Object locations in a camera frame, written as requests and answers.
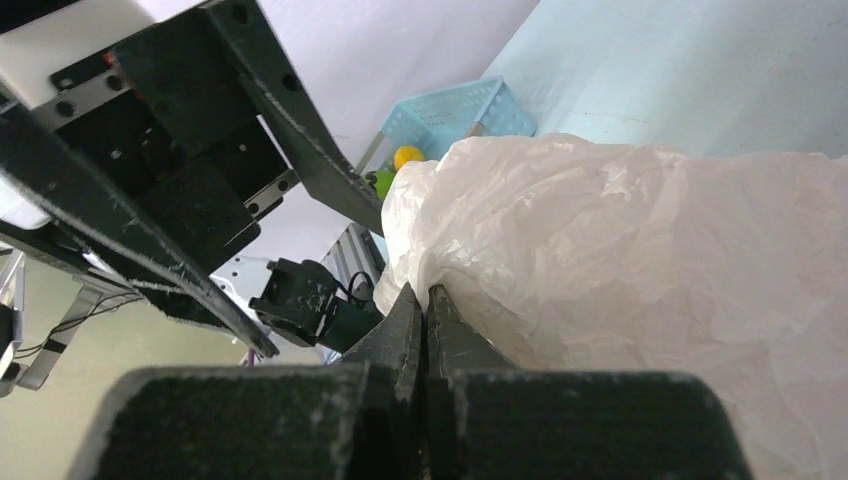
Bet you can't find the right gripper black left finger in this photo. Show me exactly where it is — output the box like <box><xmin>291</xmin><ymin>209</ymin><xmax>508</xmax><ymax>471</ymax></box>
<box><xmin>69</xmin><ymin>286</ymin><xmax>422</xmax><ymax>479</ymax></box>

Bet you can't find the white plastic bag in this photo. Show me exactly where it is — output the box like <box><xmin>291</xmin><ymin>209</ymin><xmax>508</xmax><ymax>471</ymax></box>
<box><xmin>375</xmin><ymin>134</ymin><xmax>847</xmax><ymax>479</ymax></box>

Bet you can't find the light blue plastic basket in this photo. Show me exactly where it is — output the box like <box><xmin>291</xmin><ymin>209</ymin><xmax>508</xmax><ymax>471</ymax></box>
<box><xmin>355</xmin><ymin>75</ymin><xmax>537</xmax><ymax>173</ymax></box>

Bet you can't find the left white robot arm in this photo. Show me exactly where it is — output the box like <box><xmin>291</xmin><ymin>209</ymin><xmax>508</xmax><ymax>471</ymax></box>
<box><xmin>1</xmin><ymin>1</ymin><xmax>380</xmax><ymax>355</ymax></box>

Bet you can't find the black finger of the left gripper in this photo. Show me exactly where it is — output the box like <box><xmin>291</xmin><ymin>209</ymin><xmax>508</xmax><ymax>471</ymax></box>
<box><xmin>1</xmin><ymin>101</ymin><xmax>279</xmax><ymax>357</ymax></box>
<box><xmin>112</xmin><ymin>1</ymin><xmax>382</xmax><ymax>233</ymax></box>

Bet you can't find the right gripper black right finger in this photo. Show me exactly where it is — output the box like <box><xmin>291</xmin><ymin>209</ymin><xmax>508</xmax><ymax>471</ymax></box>
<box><xmin>425</xmin><ymin>285</ymin><xmax>752</xmax><ymax>479</ymax></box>

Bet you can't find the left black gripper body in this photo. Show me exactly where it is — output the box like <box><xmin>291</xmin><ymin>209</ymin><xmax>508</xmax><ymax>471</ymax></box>
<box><xmin>33</xmin><ymin>66</ymin><xmax>303</xmax><ymax>329</ymax></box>

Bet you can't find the fake yellow lemon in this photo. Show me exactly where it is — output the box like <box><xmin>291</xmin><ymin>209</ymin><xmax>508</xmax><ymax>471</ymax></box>
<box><xmin>392</xmin><ymin>145</ymin><xmax>426</xmax><ymax>171</ymax></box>

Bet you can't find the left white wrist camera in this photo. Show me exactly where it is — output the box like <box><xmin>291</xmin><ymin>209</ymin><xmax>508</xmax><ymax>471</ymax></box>
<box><xmin>1</xmin><ymin>0</ymin><xmax>198</xmax><ymax>108</ymax></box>

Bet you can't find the fake lime green fruit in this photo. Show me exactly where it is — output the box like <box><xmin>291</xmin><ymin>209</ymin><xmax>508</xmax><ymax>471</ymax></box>
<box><xmin>362</xmin><ymin>169</ymin><xmax>396</xmax><ymax>201</ymax></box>

